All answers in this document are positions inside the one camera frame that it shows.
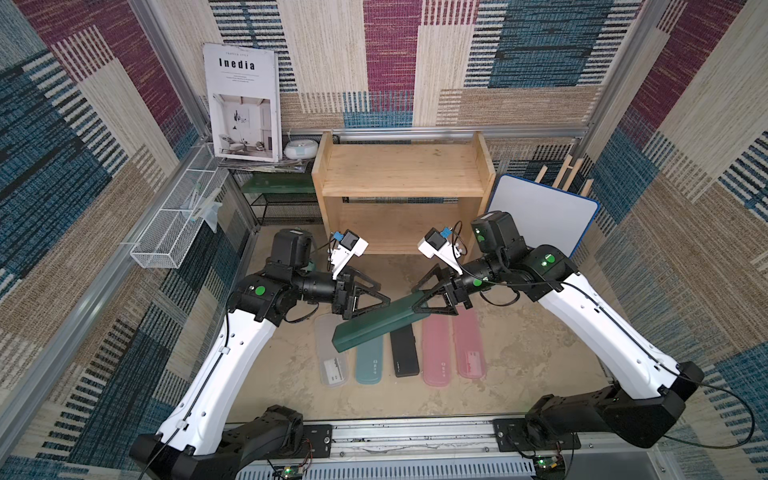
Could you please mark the dark green pencil case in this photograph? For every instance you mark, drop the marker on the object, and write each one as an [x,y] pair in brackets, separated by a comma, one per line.
[376,323]

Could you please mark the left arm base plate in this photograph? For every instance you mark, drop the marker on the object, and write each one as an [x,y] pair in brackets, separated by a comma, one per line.
[313,440]

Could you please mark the wooden two-tier shelf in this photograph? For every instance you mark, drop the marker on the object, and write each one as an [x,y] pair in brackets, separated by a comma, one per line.
[392,194]

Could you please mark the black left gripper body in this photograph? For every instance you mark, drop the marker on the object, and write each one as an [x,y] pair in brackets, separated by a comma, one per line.
[339,303]

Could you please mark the black wire mesh rack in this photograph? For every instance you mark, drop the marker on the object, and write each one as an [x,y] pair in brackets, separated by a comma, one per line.
[279,209]

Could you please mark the black pencil case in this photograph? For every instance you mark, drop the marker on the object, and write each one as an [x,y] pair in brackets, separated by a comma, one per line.
[404,353]

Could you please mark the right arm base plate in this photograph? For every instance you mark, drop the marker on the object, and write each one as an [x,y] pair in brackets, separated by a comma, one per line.
[516,434]

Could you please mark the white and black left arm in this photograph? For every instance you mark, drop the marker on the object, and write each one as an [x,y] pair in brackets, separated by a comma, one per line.
[192,442]

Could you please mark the pink pencil case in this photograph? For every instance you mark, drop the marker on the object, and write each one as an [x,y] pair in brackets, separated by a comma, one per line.
[470,358]
[436,341]

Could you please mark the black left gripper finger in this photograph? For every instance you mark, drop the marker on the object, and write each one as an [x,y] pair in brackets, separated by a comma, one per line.
[365,282]
[367,301]

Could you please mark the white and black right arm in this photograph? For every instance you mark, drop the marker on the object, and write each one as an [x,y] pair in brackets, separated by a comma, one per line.
[649,390]

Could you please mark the light teal pencil case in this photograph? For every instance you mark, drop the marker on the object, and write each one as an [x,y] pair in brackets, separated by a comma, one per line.
[369,360]

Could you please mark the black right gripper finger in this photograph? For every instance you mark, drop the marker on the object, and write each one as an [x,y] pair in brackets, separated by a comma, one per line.
[435,278]
[434,303]

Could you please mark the small whiteboard on easel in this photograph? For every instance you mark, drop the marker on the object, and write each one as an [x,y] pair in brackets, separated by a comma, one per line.
[543,214]

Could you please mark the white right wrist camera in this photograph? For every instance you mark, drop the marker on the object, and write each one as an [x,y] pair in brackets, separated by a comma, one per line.
[444,244]

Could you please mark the Inedia magazine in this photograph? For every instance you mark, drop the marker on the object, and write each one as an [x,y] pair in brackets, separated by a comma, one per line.
[243,102]

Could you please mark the translucent white pencil case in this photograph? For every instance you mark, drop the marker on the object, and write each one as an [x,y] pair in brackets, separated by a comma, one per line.
[333,366]

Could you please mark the green tray on rack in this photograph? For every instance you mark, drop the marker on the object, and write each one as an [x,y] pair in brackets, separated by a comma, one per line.
[279,183]

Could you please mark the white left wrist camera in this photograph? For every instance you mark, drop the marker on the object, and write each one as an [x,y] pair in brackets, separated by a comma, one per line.
[345,246]

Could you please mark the white wire basket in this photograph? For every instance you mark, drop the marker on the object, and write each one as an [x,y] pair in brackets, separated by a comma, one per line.
[190,205]

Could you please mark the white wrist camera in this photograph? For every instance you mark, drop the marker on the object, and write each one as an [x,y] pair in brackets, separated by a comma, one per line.
[444,244]
[345,246]

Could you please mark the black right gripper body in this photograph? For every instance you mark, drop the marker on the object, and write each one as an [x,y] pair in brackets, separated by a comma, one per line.
[455,291]

